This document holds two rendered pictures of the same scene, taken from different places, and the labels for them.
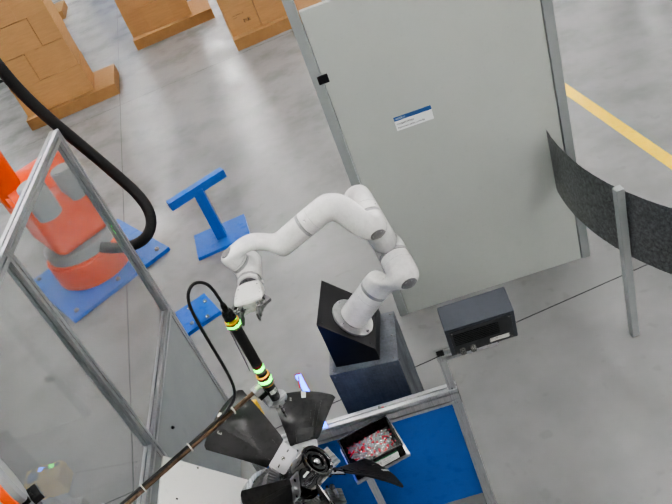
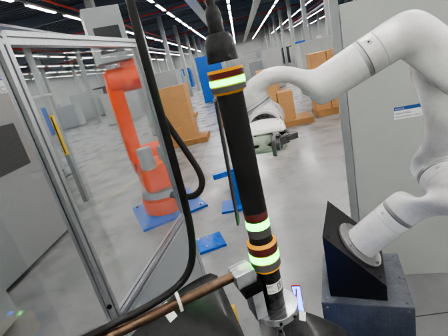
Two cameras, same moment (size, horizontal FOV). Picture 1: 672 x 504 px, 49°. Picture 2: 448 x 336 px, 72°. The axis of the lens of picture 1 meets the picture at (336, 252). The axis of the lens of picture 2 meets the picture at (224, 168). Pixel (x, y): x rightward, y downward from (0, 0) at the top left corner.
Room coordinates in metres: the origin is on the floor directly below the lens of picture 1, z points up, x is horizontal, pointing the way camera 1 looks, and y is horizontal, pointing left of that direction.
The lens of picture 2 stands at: (1.31, 0.33, 1.82)
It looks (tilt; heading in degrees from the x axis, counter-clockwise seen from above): 18 degrees down; 8
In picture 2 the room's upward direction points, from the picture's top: 13 degrees counter-clockwise
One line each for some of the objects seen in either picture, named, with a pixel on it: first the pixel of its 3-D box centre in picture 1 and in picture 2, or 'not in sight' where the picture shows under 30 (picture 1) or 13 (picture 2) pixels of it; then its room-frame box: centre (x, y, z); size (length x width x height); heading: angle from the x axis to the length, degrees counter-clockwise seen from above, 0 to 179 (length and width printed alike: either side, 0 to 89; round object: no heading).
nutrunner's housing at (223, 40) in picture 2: (252, 357); (251, 191); (1.69, 0.35, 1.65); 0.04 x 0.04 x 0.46
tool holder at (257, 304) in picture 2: (269, 392); (265, 287); (1.69, 0.36, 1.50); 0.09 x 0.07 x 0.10; 118
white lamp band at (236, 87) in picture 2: not in sight; (229, 87); (1.69, 0.35, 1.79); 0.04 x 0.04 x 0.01
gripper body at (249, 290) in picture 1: (250, 295); (263, 134); (1.98, 0.32, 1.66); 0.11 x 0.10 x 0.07; 173
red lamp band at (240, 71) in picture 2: not in sight; (225, 74); (1.69, 0.35, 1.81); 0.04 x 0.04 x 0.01
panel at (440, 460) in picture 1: (377, 476); not in sight; (2.04, 0.21, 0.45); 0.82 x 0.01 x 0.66; 83
